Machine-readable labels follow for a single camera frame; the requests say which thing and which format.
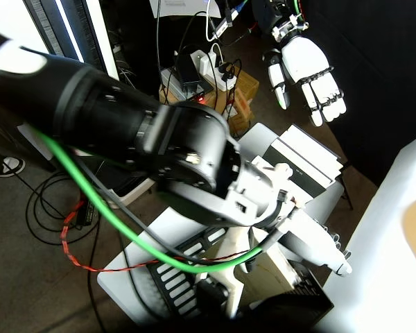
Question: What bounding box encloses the black power brick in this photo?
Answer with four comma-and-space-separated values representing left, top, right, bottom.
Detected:
74, 199, 100, 230

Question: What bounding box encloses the white power strip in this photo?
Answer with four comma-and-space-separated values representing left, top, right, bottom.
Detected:
189, 50, 239, 92

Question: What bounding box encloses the white shoe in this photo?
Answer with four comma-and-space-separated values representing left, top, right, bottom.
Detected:
0, 155, 27, 178

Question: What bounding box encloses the black three-slot file holder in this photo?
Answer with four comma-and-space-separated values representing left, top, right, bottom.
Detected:
144, 225, 336, 333

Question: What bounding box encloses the white-spined book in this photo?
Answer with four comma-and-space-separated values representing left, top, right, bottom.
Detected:
280, 131, 339, 178

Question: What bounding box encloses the black coiled cable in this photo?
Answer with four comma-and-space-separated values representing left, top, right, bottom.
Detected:
25, 171, 101, 246

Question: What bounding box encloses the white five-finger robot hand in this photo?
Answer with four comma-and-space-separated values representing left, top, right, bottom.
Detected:
276, 207, 354, 278
262, 34, 347, 128

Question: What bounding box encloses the red-black braided cable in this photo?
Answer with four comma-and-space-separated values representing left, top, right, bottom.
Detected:
60, 199, 252, 273

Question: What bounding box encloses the white charger plug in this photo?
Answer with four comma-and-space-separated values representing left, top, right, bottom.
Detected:
198, 57, 213, 76

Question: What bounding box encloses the black book LET IT BE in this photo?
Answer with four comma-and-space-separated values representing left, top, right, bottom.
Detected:
263, 137, 337, 197

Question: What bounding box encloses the white cable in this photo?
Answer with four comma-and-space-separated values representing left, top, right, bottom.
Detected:
205, 0, 226, 63

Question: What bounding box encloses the black book with grey label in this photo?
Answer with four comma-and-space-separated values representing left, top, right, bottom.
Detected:
259, 161, 330, 207

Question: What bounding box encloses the green cable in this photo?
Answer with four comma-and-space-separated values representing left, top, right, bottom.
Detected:
291, 0, 304, 22
29, 126, 266, 275

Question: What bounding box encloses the black white-framed cabinet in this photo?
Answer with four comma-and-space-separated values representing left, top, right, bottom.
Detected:
20, 0, 121, 81

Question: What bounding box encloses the grey plug adapter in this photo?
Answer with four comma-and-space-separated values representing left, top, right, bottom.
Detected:
213, 9, 235, 37

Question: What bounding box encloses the brown cardboard box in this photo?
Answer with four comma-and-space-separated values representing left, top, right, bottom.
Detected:
159, 69, 261, 138

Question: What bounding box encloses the black backdrop cloth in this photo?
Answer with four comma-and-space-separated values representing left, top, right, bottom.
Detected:
300, 0, 416, 188

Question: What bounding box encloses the white paper sheet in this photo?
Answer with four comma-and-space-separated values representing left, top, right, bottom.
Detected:
148, 0, 223, 18

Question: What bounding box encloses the black power adapter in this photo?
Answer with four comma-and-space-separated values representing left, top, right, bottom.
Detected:
175, 53, 202, 94

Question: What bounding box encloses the thin grey cable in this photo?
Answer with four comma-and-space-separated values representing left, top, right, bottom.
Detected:
155, 0, 162, 76

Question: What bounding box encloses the grey electronics box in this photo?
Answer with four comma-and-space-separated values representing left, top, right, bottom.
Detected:
159, 67, 214, 104

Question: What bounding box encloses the tan book with checkered cover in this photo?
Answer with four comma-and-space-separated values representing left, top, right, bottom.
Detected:
225, 227, 294, 313

